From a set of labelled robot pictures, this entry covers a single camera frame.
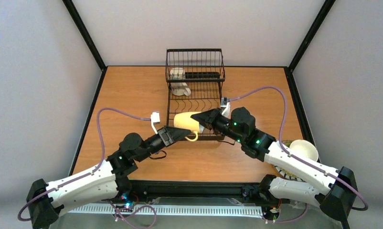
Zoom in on yellow mug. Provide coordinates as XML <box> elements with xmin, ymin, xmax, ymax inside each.
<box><xmin>173</xmin><ymin>112</ymin><xmax>204</xmax><ymax>142</ymax></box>

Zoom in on white floral mug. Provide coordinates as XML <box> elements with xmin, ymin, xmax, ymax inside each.
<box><xmin>170</xmin><ymin>68</ymin><xmax>192</xmax><ymax>96</ymax></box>

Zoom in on black wire dish rack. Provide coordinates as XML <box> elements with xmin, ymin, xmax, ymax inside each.
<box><xmin>165</xmin><ymin>48</ymin><xmax>225</xmax><ymax>126</ymax></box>

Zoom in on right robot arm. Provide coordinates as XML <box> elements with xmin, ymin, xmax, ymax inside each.
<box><xmin>191</xmin><ymin>107</ymin><xmax>358</xmax><ymax>221</ymax></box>

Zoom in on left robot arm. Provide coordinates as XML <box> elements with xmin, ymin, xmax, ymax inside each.
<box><xmin>26</xmin><ymin>126</ymin><xmax>191</xmax><ymax>229</ymax></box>

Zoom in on green striped plate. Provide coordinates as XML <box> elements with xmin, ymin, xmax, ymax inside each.
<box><xmin>273</xmin><ymin>140</ymin><xmax>305</xmax><ymax>182</ymax></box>

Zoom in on white bowl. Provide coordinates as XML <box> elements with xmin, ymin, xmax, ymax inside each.
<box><xmin>289</xmin><ymin>139</ymin><xmax>319</xmax><ymax>161</ymax></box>

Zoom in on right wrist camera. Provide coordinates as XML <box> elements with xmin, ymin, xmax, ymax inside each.
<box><xmin>220</xmin><ymin>97</ymin><xmax>231</xmax><ymax>117</ymax></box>

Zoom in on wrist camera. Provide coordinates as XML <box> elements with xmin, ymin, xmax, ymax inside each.
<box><xmin>150</xmin><ymin>111</ymin><xmax>160</xmax><ymax>134</ymax></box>
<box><xmin>220</xmin><ymin>97</ymin><xmax>231</xmax><ymax>117</ymax></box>

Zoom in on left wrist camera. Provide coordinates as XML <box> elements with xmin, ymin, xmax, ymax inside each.
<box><xmin>150</xmin><ymin>111</ymin><xmax>160</xmax><ymax>134</ymax></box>

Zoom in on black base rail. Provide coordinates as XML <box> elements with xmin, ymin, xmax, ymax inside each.
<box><xmin>115</xmin><ymin>178</ymin><xmax>339</xmax><ymax>203</ymax></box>

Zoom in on black enclosure frame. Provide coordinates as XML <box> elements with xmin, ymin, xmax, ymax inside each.
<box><xmin>43</xmin><ymin>0</ymin><xmax>351</xmax><ymax>229</ymax></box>

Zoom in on white slotted cable duct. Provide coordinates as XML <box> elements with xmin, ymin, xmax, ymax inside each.
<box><xmin>70</xmin><ymin>203</ymin><xmax>263</xmax><ymax>218</ymax></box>

